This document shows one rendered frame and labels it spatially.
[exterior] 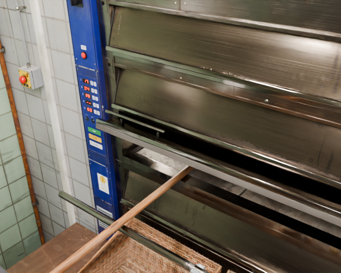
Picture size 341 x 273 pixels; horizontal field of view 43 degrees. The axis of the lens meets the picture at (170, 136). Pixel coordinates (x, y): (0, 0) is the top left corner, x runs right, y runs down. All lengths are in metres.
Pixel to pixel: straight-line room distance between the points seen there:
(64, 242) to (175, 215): 0.79
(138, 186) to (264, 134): 0.81
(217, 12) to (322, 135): 0.53
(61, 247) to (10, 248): 0.67
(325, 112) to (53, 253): 1.67
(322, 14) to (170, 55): 0.57
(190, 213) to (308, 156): 0.69
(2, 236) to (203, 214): 1.54
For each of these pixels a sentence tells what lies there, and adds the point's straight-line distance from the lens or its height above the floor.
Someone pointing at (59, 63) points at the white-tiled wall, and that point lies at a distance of 2.18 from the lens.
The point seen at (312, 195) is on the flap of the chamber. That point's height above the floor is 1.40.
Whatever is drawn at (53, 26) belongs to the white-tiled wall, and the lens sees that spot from 2.13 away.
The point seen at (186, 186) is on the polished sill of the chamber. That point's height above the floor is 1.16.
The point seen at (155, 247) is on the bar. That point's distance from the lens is 1.57.
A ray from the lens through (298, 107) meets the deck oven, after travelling 1.43.
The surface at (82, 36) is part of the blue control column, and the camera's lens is 1.93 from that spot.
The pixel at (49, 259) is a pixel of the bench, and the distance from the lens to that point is 2.48.
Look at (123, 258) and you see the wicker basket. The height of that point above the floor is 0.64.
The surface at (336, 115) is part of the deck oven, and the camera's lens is 1.39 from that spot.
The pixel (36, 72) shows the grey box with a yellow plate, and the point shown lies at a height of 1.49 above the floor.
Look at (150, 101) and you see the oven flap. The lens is 1.78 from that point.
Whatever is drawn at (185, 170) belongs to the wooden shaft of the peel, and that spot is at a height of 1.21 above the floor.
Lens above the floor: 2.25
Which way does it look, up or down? 29 degrees down
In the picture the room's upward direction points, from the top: 2 degrees counter-clockwise
